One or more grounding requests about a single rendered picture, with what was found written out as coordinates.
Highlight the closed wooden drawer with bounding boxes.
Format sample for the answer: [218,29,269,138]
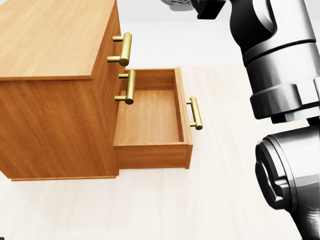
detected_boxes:
[92,2,126,76]
[96,66,122,118]

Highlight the brass drawer handle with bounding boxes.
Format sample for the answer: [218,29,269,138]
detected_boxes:
[186,96,204,131]
[114,69,137,105]
[107,31,133,67]

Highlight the wooden cabinet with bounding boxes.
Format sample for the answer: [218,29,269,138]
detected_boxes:
[0,0,126,182]

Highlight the open wooden drawer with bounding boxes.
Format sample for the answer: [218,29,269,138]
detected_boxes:
[112,66,194,170]

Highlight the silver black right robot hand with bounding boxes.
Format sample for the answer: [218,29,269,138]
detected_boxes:
[159,0,227,20]

